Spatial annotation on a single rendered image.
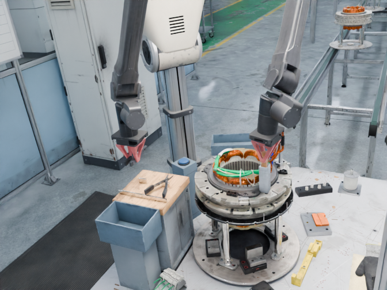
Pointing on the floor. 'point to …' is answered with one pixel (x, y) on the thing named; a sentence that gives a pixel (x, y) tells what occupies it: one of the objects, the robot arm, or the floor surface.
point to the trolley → (207, 26)
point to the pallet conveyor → (378, 121)
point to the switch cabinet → (97, 75)
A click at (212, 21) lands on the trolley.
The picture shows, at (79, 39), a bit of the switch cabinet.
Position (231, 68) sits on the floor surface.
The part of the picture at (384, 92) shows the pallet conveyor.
